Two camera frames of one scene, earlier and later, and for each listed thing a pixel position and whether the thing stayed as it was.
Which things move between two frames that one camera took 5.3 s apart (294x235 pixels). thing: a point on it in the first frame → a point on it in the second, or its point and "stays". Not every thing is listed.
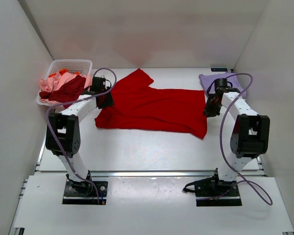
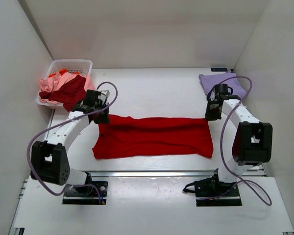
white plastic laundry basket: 83,66 stays
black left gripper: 110,103 → 105,120
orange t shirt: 63,70 stays
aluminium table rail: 152,174 stays
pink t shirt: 50,83 stays
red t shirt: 137,105 → 125,137
